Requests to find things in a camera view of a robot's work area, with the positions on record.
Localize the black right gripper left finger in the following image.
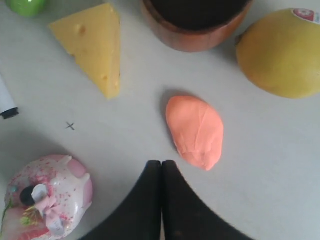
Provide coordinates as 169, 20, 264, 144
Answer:
83, 160, 162, 240

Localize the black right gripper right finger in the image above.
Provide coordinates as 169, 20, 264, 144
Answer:
162, 160, 250, 240

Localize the orange putty blob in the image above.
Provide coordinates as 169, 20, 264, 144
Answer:
165, 96, 224, 171

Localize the pink toy strawberry cake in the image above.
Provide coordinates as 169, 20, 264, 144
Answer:
0, 155, 93, 240

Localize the black and white marker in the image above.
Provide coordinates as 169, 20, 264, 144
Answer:
0, 76, 19, 120

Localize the yellow lemon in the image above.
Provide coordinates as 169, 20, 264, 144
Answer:
235, 8, 320, 99

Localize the yellow toy cheese wedge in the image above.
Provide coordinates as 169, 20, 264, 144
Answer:
49, 3, 121, 99

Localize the brown wooden cup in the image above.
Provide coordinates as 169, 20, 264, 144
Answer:
141, 0, 253, 53

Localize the green toy dog bone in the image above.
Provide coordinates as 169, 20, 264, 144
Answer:
5, 0, 47, 17

